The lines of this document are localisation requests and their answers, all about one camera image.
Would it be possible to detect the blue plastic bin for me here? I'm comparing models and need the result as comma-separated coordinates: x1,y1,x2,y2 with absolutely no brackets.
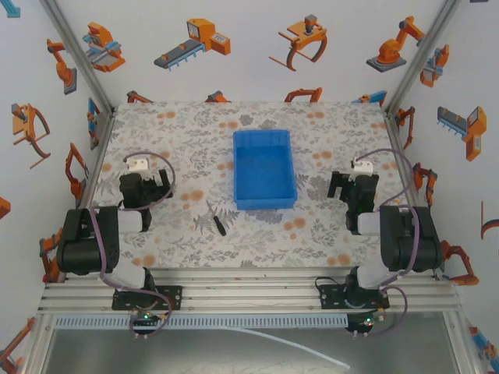
232,129,299,212

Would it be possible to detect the floral patterned table mat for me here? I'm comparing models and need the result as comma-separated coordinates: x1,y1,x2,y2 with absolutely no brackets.
86,101,417,270

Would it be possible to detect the white plastic tube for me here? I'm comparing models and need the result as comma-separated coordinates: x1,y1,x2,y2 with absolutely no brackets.
228,326,352,370

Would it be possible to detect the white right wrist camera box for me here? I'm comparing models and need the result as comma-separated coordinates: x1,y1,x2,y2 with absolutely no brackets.
350,158,373,175

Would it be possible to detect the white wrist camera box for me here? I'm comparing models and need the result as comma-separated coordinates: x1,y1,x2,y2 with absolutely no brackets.
124,153,151,175
350,158,373,175

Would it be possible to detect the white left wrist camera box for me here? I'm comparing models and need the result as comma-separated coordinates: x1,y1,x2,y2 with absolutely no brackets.
124,153,151,175

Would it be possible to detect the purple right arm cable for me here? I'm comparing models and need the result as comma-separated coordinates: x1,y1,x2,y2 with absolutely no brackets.
352,147,420,338

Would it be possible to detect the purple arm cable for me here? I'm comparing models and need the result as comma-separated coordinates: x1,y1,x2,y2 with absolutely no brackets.
352,147,420,338
89,151,177,340

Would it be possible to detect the aluminium side rail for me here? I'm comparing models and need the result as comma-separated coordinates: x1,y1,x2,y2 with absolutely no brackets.
383,110,419,207
75,111,117,208

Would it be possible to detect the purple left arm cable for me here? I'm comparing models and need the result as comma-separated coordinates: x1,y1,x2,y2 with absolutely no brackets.
89,151,177,340

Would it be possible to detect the black handled screwdriver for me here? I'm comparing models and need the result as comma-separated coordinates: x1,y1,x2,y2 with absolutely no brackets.
205,199,228,237

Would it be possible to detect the thin black cable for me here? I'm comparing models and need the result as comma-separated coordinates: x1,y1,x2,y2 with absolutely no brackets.
313,275,352,298

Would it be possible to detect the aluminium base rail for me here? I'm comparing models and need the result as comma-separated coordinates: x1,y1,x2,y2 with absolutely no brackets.
36,266,463,314

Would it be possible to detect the aluminium frame post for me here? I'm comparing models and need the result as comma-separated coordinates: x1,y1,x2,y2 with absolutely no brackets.
37,0,117,118
383,0,463,115

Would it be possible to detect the grey slotted cable duct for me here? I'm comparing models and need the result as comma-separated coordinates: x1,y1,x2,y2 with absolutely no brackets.
54,316,350,329

